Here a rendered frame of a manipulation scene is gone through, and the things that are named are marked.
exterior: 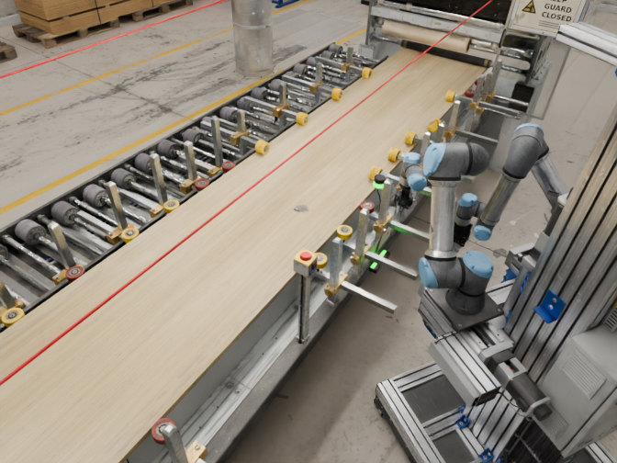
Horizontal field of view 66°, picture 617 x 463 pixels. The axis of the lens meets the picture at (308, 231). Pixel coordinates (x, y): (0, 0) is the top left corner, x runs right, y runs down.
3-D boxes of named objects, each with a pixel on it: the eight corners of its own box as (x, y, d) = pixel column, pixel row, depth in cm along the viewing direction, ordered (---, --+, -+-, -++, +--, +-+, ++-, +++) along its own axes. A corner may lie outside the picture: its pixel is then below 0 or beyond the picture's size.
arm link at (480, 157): (502, 139, 166) (452, 166, 214) (472, 139, 165) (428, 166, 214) (504, 171, 165) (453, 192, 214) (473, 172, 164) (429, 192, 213)
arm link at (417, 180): (437, 177, 203) (431, 163, 211) (411, 178, 202) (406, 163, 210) (432, 193, 208) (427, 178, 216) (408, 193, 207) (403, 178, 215)
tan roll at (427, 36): (530, 64, 393) (535, 50, 385) (526, 69, 385) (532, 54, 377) (376, 28, 449) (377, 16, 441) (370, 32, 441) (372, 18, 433)
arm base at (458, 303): (491, 308, 187) (499, 291, 180) (461, 320, 182) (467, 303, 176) (467, 282, 197) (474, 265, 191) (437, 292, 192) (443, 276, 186)
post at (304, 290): (309, 337, 215) (313, 268, 185) (303, 344, 212) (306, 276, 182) (301, 333, 217) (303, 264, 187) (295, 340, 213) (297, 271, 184)
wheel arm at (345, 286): (396, 310, 217) (397, 305, 214) (392, 315, 215) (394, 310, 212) (316, 272, 234) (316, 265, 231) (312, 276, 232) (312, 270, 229)
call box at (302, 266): (317, 268, 186) (318, 254, 181) (308, 279, 181) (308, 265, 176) (302, 262, 189) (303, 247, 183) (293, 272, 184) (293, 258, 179)
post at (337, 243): (336, 310, 236) (343, 238, 204) (332, 314, 233) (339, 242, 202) (330, 306, 237) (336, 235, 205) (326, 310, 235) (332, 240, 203)
